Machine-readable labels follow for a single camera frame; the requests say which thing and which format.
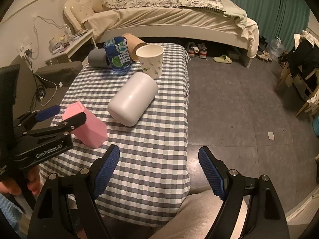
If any pink hexagonal cup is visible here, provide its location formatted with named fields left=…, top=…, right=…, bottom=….
left=62, top=101, right=108, bottom=148

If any white plastic cup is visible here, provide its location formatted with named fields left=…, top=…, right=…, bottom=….
left=108, top=72, right=159, bottom=127

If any grey plastic cup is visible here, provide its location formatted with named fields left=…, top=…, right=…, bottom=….
left=88, top=49, right=110, bottom=68

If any tan plastic cup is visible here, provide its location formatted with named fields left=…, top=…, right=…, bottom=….
left=122, top=33, right=146, bottom=62

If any white paper cup green print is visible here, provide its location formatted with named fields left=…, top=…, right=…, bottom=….
left=136, top=44, right=164, bottom=79

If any person left hand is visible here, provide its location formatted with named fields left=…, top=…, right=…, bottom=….
left=0, top=165, right=42, bottom=197

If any dark grey sofa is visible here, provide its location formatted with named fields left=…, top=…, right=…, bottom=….
left=11, top=56, right=69, bottom=119

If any grey sofa cushion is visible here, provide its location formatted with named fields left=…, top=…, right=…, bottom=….
left=35, top=62, right=83, bottom=88

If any white bedside table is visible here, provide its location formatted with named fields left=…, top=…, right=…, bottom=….
left=45, top=30, right=97, bottom=65

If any grey white checkered tablecloth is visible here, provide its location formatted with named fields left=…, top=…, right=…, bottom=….
left=40, top=43, right=190, bottom=227

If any blue drink can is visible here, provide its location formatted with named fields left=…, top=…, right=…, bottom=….
left=103, top=36, right=132, bottom=75

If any clear water bottle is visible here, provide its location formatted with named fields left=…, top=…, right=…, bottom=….
left=63, top=24, right=74, bottom=43

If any pair of sneakers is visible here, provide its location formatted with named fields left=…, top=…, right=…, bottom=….
left=185, top=42, right=207, bottom=59

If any bed with beige sheet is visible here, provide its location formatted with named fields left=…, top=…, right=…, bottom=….
left=63, top=0, right=260, bottom=68

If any green slipper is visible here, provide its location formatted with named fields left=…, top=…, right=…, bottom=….
left=213, top=55, right=232, bottom=64

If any wooden chair with clothes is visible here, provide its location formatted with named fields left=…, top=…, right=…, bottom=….
left=277, top=30, right=318, bottom=116

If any large water jug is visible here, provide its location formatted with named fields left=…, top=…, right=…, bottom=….
left=266, top=37, right=285, bottom=62

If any green curtain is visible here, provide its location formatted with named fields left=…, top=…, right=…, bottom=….
left=231, top=0, right=310, bottom=50

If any wall power strip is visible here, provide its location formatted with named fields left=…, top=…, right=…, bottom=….
left=18, top=44, right=32, bottom=57

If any white charging cable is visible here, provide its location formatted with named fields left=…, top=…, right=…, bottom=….
left=31, top=15, right=66, bottom=107

